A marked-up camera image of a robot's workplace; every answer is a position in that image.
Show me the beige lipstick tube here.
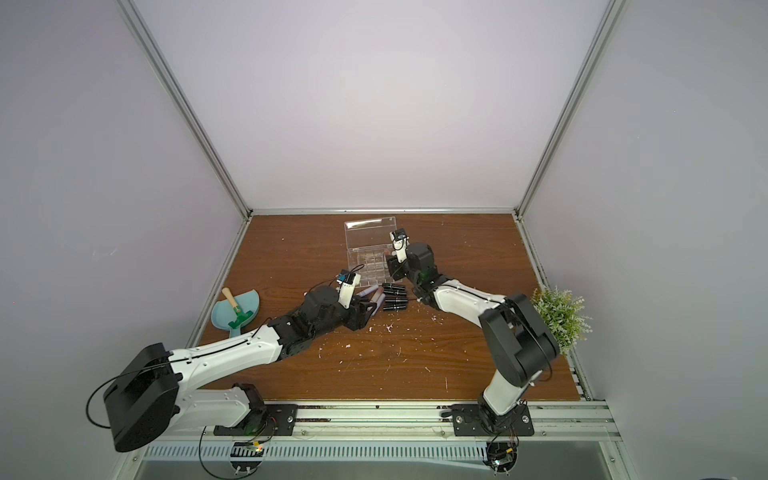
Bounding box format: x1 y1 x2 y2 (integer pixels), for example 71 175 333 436
370 292 386 315

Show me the aluminium front rail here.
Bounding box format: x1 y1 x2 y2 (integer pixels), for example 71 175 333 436
151 400 622 445

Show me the lavender lip balm tube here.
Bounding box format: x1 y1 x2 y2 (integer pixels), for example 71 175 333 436
357 285 379 298

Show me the black gold lipstick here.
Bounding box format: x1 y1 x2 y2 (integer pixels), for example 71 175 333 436
381 283 407 291
383 289 408 298

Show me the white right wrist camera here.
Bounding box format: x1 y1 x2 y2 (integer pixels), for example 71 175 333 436
390 228 409 263

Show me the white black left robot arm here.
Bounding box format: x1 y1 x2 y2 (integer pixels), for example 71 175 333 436
103 285 377 453

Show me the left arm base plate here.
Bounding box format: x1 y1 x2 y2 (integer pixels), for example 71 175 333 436
213 403 298 437

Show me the teal dustpan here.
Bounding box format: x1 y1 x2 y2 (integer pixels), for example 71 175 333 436
211 287 260 338

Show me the black silver lipstick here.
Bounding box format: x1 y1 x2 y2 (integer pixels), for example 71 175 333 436
382 304 408 312
384 297 409 305

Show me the clear acrylic lipstick organizer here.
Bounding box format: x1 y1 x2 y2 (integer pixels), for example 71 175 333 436
344 216 397 287

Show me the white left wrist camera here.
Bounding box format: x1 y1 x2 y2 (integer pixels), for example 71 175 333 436
337 270 360 309

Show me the green rake wooden handle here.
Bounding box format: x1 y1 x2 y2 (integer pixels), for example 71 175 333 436
222 287 255 330

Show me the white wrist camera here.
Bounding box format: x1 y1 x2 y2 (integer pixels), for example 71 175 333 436
337 270 360 309
390 228 409 263

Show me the green potted plant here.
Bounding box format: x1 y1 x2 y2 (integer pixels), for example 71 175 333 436
532 288 592 355

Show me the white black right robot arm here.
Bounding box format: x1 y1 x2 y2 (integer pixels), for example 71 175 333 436
387 237 561 419

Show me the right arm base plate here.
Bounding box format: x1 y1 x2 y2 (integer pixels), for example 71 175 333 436
440 403 535 437

